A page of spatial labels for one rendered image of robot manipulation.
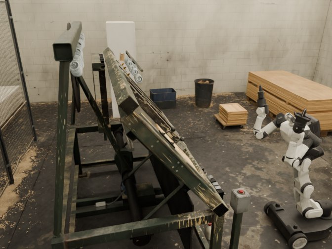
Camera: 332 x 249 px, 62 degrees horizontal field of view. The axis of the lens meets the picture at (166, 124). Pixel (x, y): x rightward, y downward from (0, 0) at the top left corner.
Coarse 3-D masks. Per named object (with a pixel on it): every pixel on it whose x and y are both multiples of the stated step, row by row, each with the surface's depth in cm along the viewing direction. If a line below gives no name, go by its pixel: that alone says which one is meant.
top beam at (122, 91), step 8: (104, 56) 332; (112, 56) 300; (112, 64) 270; (112, 72) 246; (120, 72) 235; (112, 80) 226; (120, 80) 211; (120, 88) 195; (128, 88) 196; (120, 96) 182; (128, 96) 172; (120, 104) 173; (128, 104) 174; (136, 104) 176; (128, 112) 176
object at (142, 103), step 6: (126, 78) 265; (132, 90) 271; (138, 96) 275; (138, 102) 277; (144, 102) 278; (144, 108) 281; (150, 108) 283; (150, 114) 285; (156, 114) 287; (156, 120) 289; (162, 120) 291; (162, 126) 294; (168, 126) 296; (174, 132) 305; (174, 138) 303; (180, 144) 308
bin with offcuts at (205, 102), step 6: (198, 84) 679; (204, 84) 673; (210, 84) 673; (198, 90) 686; (204, 90) 680; (210, 90) 686; (198, 96) 694; (204, 96) 687; (210, 96) 696; (198, 102) 701; (204, 102) 695; (210, 102) 708
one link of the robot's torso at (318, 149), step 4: (312, 148) 274; (316, 148) 280; (320, 148) 279; (308, 152) 273; (312, 152) 274; (316, 152) 275; (320, 152) 278; (312, 156) 278; (316, 156) 277; (320, 156) 280; (312, 160) 280
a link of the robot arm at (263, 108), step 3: (258, 105) 284; (261, 105) 282; (264, 105) 282; (267, 105) 280; (258, 108) 283; (261, 108) 283; (264, 108) 283; (267, 108) 281; (258, 111) 283; (261, 111) 280; (264, 111) 284; (267, 111) 281; (258, 114) 283
